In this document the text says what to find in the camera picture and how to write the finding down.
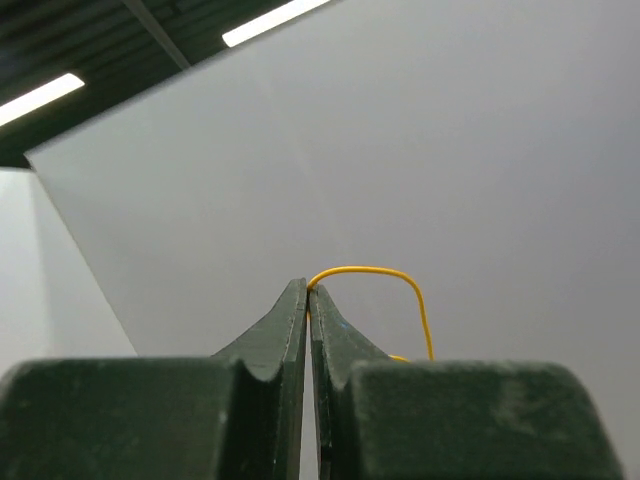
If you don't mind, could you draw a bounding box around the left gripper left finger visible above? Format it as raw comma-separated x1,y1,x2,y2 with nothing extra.
1,279,306,479

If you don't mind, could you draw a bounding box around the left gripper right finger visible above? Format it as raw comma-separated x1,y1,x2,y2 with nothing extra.
309,286,624,479

